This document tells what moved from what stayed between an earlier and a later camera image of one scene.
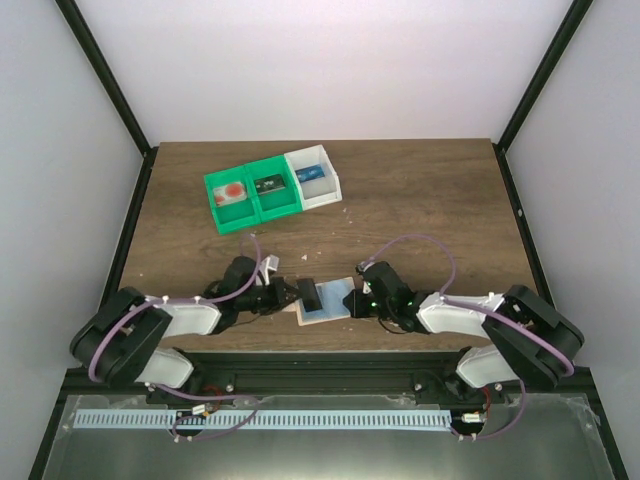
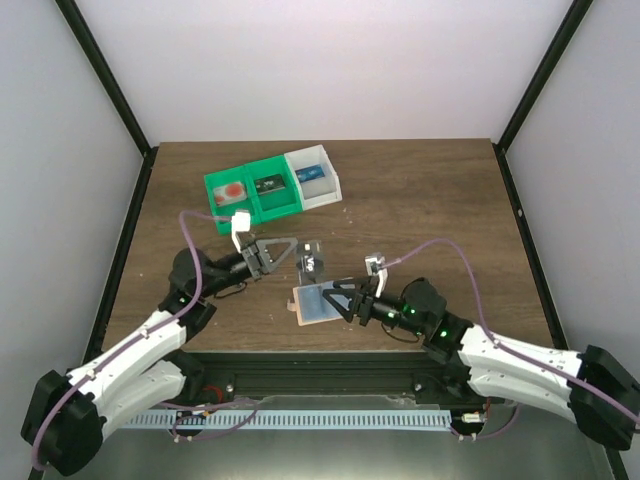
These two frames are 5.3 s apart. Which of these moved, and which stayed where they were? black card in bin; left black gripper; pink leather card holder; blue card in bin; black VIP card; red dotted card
Moved: black VIP card; left black gripper
Stayed: blue card in bin; red dotted card; black card in bin; pink leather card holder
